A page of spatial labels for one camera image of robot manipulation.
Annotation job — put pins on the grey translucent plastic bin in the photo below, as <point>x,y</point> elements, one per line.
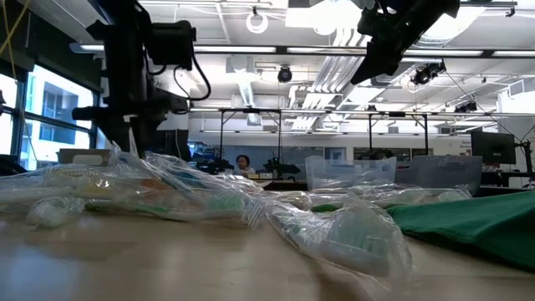
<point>443,173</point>

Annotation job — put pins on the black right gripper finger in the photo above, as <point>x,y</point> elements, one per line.
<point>388,60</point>
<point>368,62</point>

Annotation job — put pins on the cloudy white plastic bin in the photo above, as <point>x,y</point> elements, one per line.
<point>85,158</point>

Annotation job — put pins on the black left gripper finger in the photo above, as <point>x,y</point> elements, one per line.
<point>119,134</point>
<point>149,136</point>

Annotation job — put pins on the black background robot arm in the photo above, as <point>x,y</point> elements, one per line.
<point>284,167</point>
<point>215,166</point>

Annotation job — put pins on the black background station frame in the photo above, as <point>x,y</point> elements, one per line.
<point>251,110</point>

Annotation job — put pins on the black ceiling camera cluster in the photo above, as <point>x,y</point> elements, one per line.
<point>426,74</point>

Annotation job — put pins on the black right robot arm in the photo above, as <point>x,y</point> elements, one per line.
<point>443,8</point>

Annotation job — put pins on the person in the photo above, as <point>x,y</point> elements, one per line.
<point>243,165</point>

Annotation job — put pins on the green cloth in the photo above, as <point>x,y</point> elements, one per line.
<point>468,226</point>

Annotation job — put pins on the clear plastic bin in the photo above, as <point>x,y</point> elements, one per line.
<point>351,173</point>

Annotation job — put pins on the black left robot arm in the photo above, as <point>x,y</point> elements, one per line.
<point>121,50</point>

